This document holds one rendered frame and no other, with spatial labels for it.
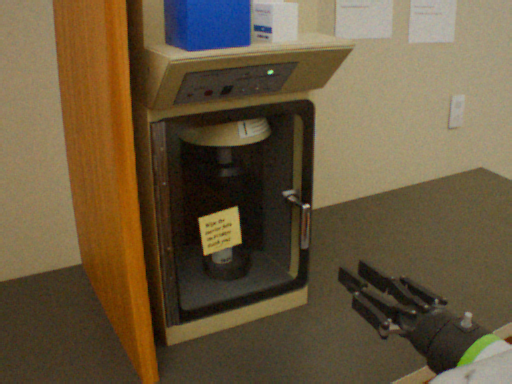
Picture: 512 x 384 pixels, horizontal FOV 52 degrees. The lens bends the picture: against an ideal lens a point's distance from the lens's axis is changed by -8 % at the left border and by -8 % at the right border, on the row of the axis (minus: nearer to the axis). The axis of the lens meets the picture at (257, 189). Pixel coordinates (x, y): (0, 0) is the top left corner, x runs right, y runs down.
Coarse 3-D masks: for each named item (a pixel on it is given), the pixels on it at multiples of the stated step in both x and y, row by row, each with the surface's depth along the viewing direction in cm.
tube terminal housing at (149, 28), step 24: (144, 0) 82; (288, 0) 94; (312, 0) 96; (144, 24) 83; (312, 24) 98; (144, 72) 86; (144, 96) 89; (264, 96) 98; (288, 96) 100; (312, 96) 103; (144, 120) 91; (144, 144) 93; (144, 168) 96; (144, 192) 99; (144, 216) 102; (144, 240) 105; (240, 312) 113; (264, 312) 116; (168, 336) 106; (192, 336) 109
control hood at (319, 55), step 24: (144, 48) 84; (168, 48) 81; (240, 48) 80; (264, 48) 82; (288, 48) 84; (312, 48) 86; (336, 48) 88; (168, 72) 78; (192, 72) 80; (312, 72) 93; (168, 96) 84; (240, 96) 92
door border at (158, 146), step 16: (160, 128) 90; (160, 144) 91; (160, 160) 91; (160, 176) 92; (160, 192) 93; (160, 208) 94; (160, 240) 96; (160, 256) 97; (176, 288) 102; (176, 304) 103; (176, 320) 104
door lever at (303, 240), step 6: (288, 198) 106; (294, 198) 106; (288, 204) 107; (294, 204) 106; (300, 204) 104; (306, 204) 103; (300, 210) 104; (306, 210) 103; (300, 216) 104; (306, 216) 104; (300, 222) 105; (306, 222) 104; (300, 228) 105; (306, 228) 105; (300, 234) 105; (306, 234) 105; (300, 240) 106; (306, 240) 106; (300, 246) 106; (306, 246) 106
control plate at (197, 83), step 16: (272, 64) 86; (288, 64) 88; (192, 80) 82; (208, 80) 84; (224, 80) 85; (240, 80) 87; (256, 80) 89; (272, 80) 91; (192, 96) 87; (208, 96) 88; (224, 96) 90
